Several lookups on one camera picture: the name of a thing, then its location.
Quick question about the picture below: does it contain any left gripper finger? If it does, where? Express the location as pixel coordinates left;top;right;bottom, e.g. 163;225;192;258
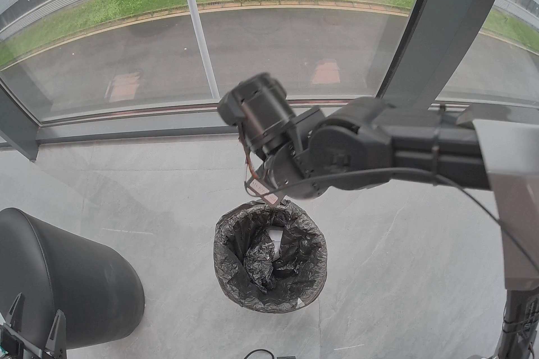
44;310;67;355
8;293;24;333

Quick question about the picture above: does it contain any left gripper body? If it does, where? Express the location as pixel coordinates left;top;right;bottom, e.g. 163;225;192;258
0;324;68;359

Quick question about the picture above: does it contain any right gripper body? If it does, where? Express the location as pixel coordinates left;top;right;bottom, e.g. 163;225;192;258
244;142;326;207

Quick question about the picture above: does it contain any black plastic bag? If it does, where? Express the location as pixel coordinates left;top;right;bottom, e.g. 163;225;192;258
213;199;328;314

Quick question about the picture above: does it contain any crumpled black plastic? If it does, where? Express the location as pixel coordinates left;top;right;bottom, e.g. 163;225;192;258
243;240;277;294

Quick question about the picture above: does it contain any dark grey round chair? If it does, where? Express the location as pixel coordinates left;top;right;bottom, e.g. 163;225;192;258
0;207;146;351

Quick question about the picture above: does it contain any crumpled white paper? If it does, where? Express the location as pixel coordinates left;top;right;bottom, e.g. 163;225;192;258
263;226;283;262

